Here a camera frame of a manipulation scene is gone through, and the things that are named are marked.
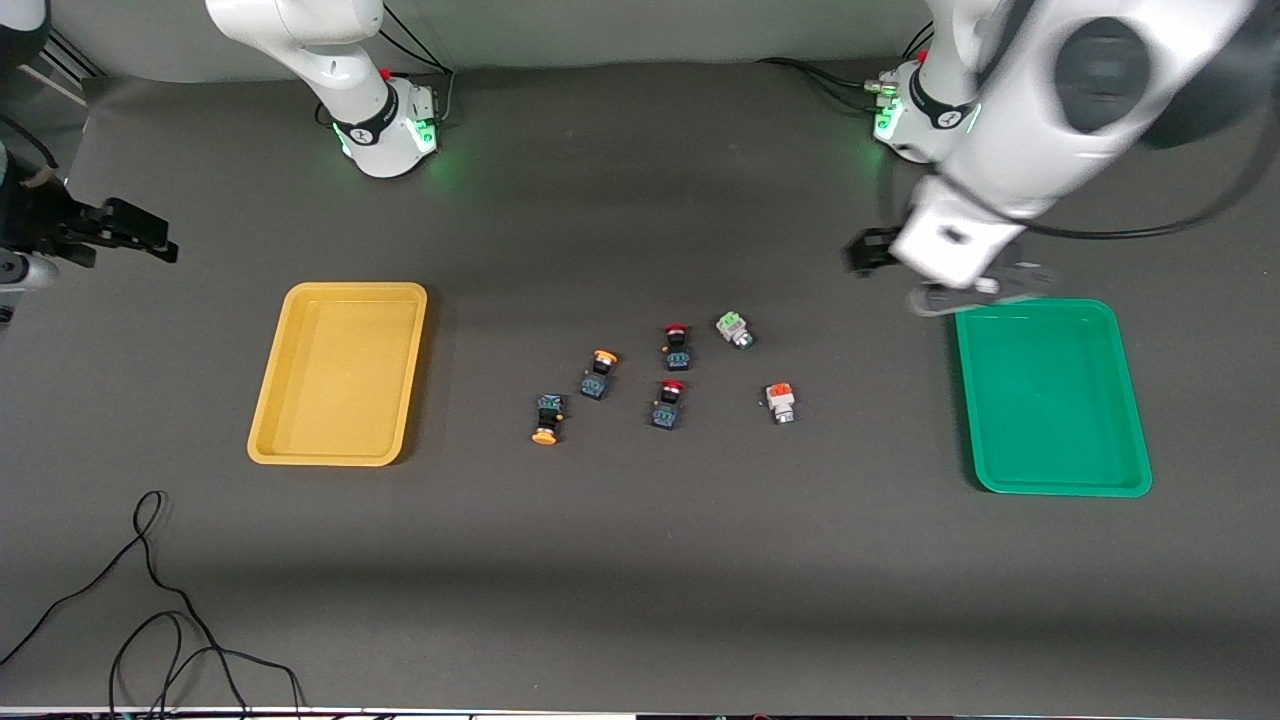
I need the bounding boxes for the green plastic tray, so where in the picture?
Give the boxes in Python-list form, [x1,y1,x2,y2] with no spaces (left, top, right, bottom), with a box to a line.
[954,297,1153,498]

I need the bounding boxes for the yellow plastic tray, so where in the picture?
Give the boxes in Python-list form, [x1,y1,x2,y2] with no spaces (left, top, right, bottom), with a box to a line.
[247,282,429,468]

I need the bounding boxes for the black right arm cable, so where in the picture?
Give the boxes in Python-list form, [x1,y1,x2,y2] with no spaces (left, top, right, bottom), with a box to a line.
[0,110,56,171]

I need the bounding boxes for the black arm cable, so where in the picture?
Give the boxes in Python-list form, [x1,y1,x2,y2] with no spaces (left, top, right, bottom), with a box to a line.
[1030,130,1280,241]
[0,110,56,171]

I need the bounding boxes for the aluminium frame rail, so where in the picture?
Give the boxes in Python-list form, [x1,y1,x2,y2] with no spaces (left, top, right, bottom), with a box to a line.
[0,25,106,109]

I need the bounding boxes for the black left arm base cables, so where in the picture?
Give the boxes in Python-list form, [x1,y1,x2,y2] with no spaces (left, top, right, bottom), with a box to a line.
[755,20,936,113]

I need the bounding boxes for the black arm base cables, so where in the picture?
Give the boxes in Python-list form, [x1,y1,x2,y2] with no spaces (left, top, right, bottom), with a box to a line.
[755,20,936,113]
[378,5,456,126]

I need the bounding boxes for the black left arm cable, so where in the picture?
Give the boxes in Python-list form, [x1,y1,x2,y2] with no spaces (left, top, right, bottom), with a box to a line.
[1030,130,1280,241]

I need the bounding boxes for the thin black loose cable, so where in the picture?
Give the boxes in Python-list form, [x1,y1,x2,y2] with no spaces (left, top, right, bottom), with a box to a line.
[0,490,306,719]

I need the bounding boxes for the black right arm base cables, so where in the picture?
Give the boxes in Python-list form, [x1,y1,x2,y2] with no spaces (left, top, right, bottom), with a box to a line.
[378,5,456,126]

